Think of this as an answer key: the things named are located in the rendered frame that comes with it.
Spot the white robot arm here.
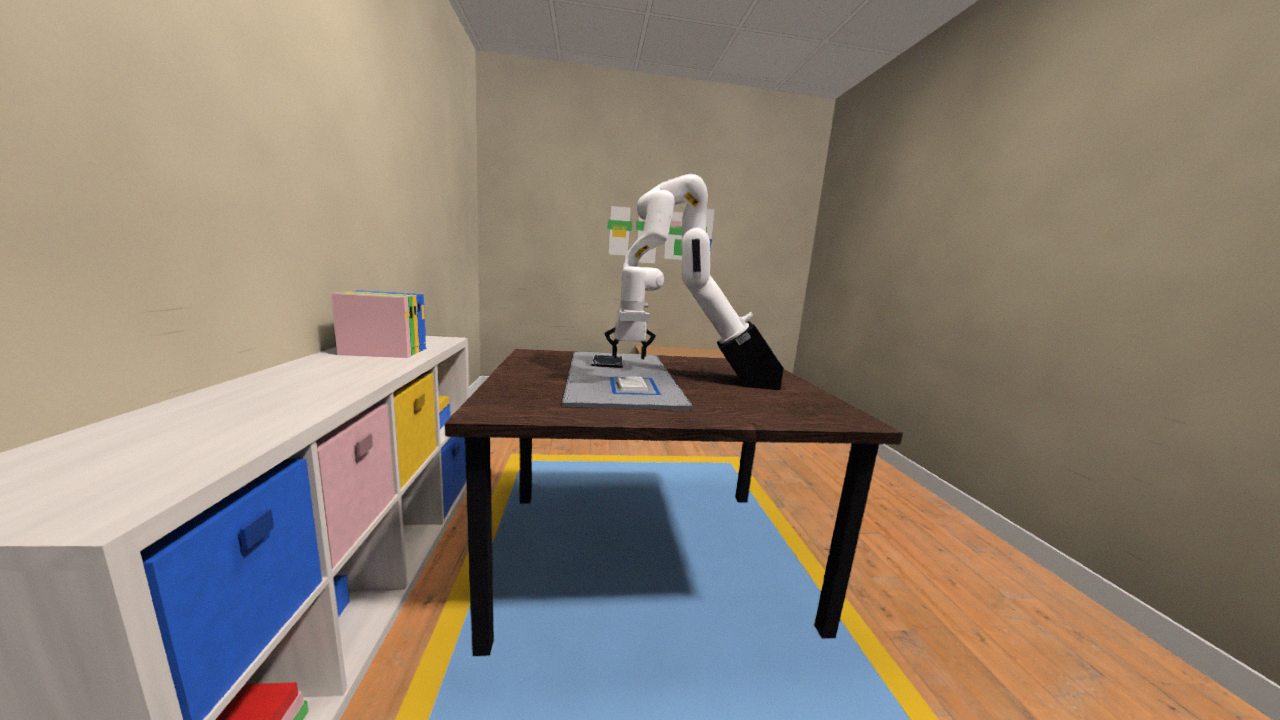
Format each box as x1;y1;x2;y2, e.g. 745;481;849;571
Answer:
620;176;753;345

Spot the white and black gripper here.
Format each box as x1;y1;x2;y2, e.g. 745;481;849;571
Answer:
605;309;657;360

